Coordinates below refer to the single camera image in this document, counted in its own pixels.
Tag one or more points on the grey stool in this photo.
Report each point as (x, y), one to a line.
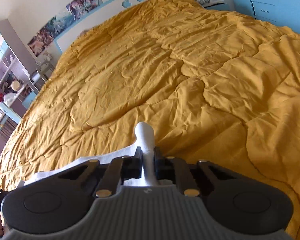
(41, 72)

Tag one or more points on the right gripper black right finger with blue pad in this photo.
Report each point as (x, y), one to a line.
(190, 179)

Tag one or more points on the mustard yellow quilt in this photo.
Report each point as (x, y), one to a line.
(214, 85)

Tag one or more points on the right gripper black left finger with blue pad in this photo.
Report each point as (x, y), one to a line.
(112, 175)

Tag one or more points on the anime poster right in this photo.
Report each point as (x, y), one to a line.
(79, 8)

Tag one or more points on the anime poster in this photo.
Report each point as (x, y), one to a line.
(79, 8)
(58, 23)
(40, 41)

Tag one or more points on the white blue apple headboard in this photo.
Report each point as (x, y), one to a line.
(97, 16)

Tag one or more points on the white Nevada sweatshirt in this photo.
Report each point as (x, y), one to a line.
(144, 134)

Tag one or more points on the anime poster left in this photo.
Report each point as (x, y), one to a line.
(40, 41)

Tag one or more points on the anime poster middle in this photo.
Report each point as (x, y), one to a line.
(58, 23)

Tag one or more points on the grey blue shelf desk unit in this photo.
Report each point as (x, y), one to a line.
(16, 66)

